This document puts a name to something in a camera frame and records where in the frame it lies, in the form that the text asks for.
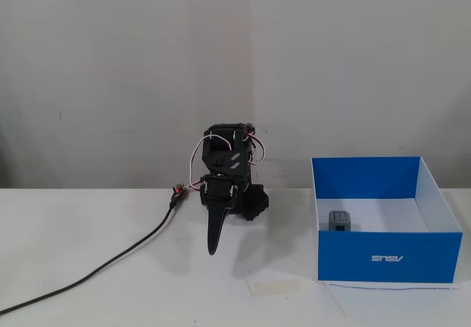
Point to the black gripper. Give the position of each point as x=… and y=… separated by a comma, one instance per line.
x=218, y=194

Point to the gray 3d-printed block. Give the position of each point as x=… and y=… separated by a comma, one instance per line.
x=339, y=219

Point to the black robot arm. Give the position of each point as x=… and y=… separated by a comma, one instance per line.
x=221, y=157

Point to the blue white cardboard box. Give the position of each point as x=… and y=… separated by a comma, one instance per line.
x=386, y=257

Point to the red white board lead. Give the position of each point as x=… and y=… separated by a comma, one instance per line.
x=192, y=186

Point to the small controller board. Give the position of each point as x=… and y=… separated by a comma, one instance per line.
x=178, y=190

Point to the clear tape patch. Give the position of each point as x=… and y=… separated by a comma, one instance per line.
x=274, y=287

